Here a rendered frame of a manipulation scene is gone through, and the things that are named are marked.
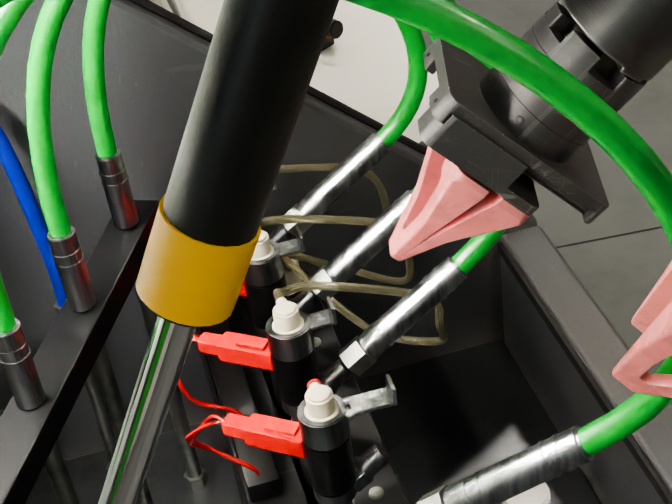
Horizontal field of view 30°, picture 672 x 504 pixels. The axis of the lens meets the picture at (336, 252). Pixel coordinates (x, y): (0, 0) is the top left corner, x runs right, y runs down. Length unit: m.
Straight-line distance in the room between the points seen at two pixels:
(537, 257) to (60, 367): 0.44
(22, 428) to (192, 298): 0.54
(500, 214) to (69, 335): 0.32
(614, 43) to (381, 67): 0.72
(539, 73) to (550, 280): 0.57
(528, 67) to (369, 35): 0.88
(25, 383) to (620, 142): 0.40
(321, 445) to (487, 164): 0.21
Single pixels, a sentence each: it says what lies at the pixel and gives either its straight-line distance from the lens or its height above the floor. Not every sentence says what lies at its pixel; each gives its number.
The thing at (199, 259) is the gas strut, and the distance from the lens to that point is 0.22.
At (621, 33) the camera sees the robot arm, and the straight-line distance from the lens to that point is 0.57.
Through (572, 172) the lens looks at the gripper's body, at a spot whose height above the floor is 1.26.
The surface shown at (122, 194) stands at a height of 1.13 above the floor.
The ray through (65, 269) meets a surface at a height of 1.14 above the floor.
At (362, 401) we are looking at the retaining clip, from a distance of 0.72.
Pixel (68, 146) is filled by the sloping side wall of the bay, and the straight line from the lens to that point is 0.94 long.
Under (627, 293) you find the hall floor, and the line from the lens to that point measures 2.51.
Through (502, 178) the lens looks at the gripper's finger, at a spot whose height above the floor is 1.27.
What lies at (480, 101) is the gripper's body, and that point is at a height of 1.30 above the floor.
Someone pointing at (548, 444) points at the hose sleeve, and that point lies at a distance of 0.61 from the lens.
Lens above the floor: 1.60
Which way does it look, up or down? 37 degrees down
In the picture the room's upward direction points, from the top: 8 degrees counter-clockwise
